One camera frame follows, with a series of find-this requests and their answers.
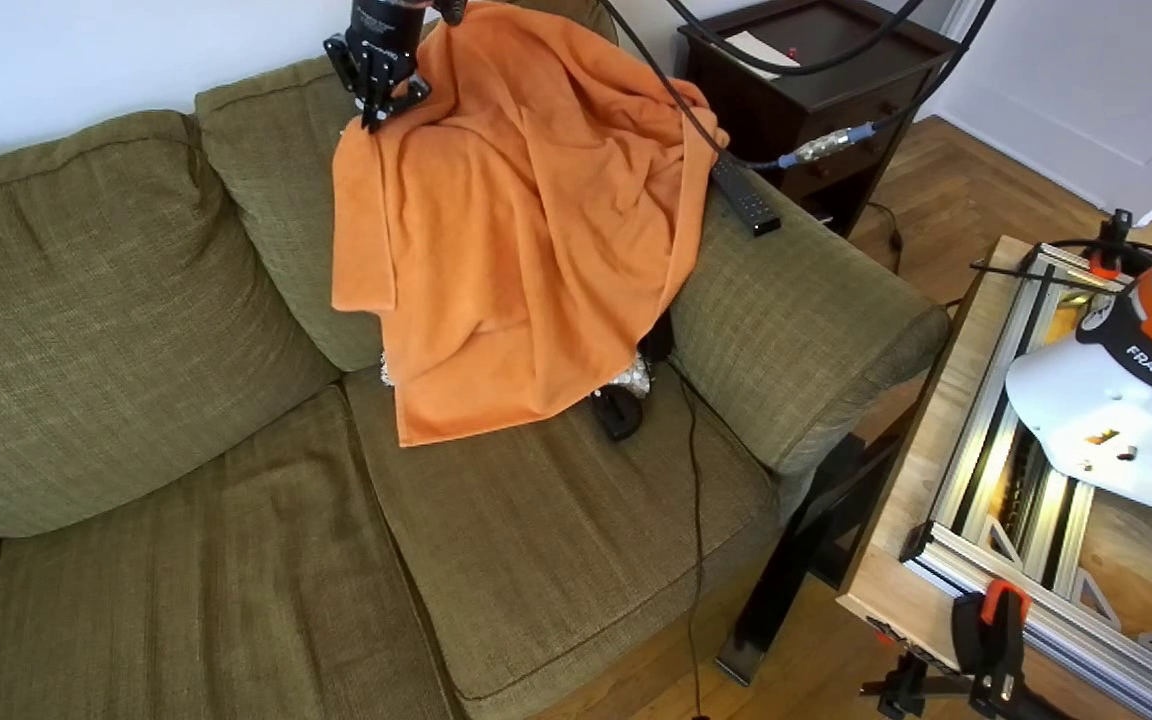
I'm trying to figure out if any white paper sheet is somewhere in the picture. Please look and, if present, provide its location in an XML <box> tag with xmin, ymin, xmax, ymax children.
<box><xmin>724</xmin><ymin>27</ymin><xmax>808</xmax><ymax>73</ymax></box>

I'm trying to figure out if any orange black clamp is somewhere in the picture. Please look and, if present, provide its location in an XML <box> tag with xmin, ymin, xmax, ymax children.
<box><xmin>1049</xmin><ymin>205</ymin><xmax>1152</xmax><ymax>290</ymax></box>
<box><xmin>946</xmin><ymin>577</ymin><xmax>1037</xmax><ymax>720</ymax></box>

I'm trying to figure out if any dark brown nightstand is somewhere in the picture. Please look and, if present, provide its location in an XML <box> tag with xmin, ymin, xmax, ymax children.
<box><xmin>674</xmin><ymin>0</ymin><xmax>966</xmax><ymax>239</ymax></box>

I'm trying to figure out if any olive green fabric sofa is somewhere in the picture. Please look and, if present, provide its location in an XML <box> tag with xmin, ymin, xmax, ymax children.
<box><xmin>0</xmin><ymin>0</ymin><xmax>953</xmax><ymax>720</ymax></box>

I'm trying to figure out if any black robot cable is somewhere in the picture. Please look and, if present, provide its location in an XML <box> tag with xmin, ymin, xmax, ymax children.
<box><xmin>663</xmin><ymin>0</ymin><xmax>929</xmax><ymax>80</ymax></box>

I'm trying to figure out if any small black device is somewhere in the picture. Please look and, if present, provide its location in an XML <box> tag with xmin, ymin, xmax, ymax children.
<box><xmin>589</xmin><ymin>384</ymin><xmax>651</xmax><ymax>448</ymax></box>

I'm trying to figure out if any orange towel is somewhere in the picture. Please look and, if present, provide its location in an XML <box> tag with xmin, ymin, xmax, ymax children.
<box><xmin>328</xmin><ymin>0</ymin><xmax>732</xmax><ymax>454</ymax></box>

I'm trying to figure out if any olive sofa seat cushion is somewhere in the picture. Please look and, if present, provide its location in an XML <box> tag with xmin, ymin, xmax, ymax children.
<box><xmin>338</xmin><ymin>355</ymin><xmax>786</xmax><ymax>706</ymax></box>
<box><xmin>0</xmin><ymin>382</ymin><xmax>464</xmax><ymax>720</ymax></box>

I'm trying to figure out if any olive sofa back cushion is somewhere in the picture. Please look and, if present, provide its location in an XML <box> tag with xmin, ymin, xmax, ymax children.
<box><xmin>0</xmin><ymin>107</ymin><xmax>347</xmax><ymax>541</ymax></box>
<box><xmin>190</xmin><ymin>52</ymin><xmax>391</xmax><ymax>378</ymax></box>

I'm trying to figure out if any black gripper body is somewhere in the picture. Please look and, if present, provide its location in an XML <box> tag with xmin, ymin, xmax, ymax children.
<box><xmin>352</xmin><ymin>0</ymin><xmax>426</xmax><ymax>52</ymax></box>

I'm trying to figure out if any white door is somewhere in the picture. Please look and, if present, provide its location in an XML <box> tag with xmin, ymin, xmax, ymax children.
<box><xmin>929</xmin><ymin>0</ymin><xmax>1152</xmax><ymax>227</ymax></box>

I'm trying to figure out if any black stand leg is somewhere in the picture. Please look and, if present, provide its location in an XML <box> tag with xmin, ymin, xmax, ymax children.
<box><xmin>717</xmin><ymin>429</ymin><xmax>905</xmax><ymax>687</ymax></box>

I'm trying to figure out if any black remote control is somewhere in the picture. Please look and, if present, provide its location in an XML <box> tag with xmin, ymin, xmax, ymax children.
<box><xmin>710</xmin><ymin>150</ymin><xmax>786</xmax><ymax>239</ymax></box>

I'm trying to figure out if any thin black cable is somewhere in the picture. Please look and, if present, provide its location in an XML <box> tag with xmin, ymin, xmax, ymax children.
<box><xmin>671</xmin><ymin>378</ymin><xmax>717</xmax><ymax>720</ymax></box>

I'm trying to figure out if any wooden stand with aluminium rails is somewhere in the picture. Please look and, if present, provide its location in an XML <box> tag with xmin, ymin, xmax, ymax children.
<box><xmin>835</xmin><ymin>231</ymin><xmax>1152</xmax><ymax>720</ymax></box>

